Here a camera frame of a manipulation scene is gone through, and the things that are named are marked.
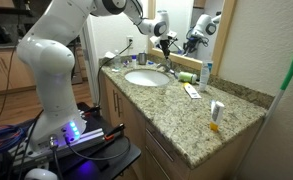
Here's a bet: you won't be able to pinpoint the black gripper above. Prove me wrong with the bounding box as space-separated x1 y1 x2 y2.
160 40 171 66

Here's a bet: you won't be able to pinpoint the chrome sink faucet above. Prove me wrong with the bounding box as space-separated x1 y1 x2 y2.
156 61 175 74

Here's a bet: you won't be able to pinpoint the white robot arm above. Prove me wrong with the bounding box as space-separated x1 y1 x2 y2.
17 0 173 153

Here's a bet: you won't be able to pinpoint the white oval sink basin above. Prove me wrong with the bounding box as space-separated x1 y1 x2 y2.
125 69 170 87

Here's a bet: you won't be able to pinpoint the green lying bottle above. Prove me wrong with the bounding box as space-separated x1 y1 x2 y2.
178 72 197 84

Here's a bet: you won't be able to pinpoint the grey metal cup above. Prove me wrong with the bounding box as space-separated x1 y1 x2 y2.
138 53 147 65

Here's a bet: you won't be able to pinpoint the small white blue-capped bottle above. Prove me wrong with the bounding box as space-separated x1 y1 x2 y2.
132 55 137 68

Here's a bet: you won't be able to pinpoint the white blue standing tube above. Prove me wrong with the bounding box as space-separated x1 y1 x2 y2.
199 61 212 92

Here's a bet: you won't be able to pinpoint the white flat toothpaste tube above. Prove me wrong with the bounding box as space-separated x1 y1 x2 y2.
183 83 201 99

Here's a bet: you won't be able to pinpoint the clear plastic bottle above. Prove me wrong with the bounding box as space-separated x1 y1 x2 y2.
113 50 121 71

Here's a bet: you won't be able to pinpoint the white tissue paper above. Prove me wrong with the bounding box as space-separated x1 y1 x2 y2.
104 51 116 59

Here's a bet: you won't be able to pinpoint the granite vanity countertop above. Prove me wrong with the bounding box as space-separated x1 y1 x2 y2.
102 66 266 169

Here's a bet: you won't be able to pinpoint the white yellow-capped tube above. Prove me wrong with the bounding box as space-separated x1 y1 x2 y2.
210 100 225 132

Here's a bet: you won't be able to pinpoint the wooden vanity cabinet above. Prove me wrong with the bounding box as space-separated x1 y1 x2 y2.
102 73 260 180

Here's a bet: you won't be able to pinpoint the black robot cart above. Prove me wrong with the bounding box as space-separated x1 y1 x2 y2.
0 107 141 180

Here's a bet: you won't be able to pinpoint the wooden kitchen cabinets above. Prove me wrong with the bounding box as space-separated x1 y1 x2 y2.
0 46 87 98

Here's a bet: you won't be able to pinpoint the black power cable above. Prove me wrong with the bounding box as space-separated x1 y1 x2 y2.
96 39 134 108

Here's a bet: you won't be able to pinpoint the white wall outlet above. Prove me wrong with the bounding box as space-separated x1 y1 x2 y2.
126 36 134 48

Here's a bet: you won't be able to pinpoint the wood framed wall mirror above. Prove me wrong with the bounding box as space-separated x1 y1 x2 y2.
147 0 238 76

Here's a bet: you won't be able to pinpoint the green white mop handle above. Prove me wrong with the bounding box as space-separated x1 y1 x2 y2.
231 58 293 180

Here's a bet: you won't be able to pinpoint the red blue cable bundle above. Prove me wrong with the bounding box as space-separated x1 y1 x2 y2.
0 124 29 156

